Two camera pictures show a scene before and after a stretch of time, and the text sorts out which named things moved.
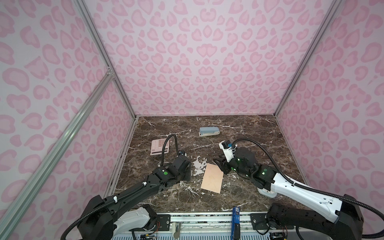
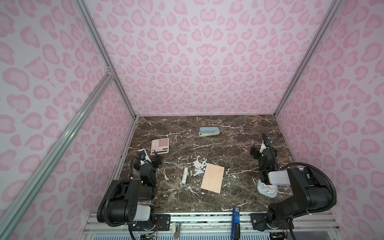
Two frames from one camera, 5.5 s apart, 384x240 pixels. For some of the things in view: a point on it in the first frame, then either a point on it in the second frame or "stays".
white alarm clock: (266, 193) stays
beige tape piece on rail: (176, 234) stays
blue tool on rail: (235, 228) stays
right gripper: (223, 163) to (257, 151)
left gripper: (189, 171) to (157, 162)
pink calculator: (157, 145) stays
